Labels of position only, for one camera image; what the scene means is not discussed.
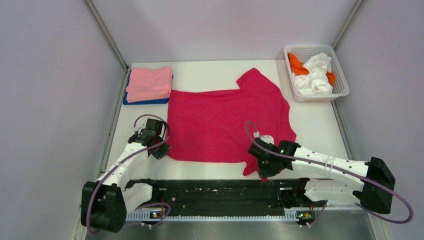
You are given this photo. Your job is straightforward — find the magenta t shirt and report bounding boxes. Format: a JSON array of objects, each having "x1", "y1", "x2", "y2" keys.
[{"x1": 167, "y1": 68, "x2": 297, "y2": 176}]

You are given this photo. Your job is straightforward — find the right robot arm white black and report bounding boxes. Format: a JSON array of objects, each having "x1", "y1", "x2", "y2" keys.
[{"x1": 248, "y1": 138, "x2": 396, "y2": 214}]

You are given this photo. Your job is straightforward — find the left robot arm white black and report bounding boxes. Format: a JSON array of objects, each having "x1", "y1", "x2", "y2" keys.
[{"x1": 80, "y1": 114, "x2": 171, "y2": 233}]

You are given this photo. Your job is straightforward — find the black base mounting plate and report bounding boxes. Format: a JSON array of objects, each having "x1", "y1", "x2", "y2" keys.
[{"x1": 126, "y1": 178, "x2": 325, "y2": 217}]

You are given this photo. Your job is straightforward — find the folded blue t shirt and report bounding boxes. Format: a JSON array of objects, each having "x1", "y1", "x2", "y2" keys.
[{"x1": 122, "y1": 67, "x2": 174, "y2": 106}]

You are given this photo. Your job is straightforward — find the folded pink t shirt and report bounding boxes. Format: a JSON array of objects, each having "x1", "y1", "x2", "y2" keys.
[{"x1": 125, "y1": 65, "x2": 174, "y2": 104}]

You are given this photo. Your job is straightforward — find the white t shirt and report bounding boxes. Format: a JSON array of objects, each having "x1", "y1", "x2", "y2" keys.
[{"x1": 292, "y1": 59, "x2": 333, "y2": 95}]

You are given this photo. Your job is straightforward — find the orange t shirt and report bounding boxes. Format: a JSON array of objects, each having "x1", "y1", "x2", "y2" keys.
[{"x1": 287, "y1": 52, "x2": 336, "y2": 87}]

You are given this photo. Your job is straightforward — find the white plastic basket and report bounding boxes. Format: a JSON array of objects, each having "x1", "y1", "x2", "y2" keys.
[{"x1": 284, "y1": 44, "x2": 350, "y2": 103}]

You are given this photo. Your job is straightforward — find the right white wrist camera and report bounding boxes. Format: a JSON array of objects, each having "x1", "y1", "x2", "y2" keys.
[{"x1": 253, "y1": 131, "x2": 275, "y2": 145}]

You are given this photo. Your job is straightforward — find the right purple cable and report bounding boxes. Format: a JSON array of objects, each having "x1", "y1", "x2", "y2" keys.
[{"x1": 244, "y1": 120, "x2": 414, "y2": 225}]

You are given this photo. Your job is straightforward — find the purple cable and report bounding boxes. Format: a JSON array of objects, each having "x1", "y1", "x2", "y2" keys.
[
  {"x1": 244, "y1": 120, "x2": 414, "y2": 225},
  {"x1": 86, "y1": 114, "x2": 172, "y2": 234}
]

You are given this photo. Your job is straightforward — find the grey cable duct rail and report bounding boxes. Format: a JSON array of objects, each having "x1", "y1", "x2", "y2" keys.
[{"x1": 126, "y1": 210, "x2": 299, "y2": 222}]

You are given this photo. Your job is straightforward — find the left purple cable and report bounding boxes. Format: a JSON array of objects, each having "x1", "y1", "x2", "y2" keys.
[{"x1": 86, "y1": 114, "x2": 172, "y2": 234}]

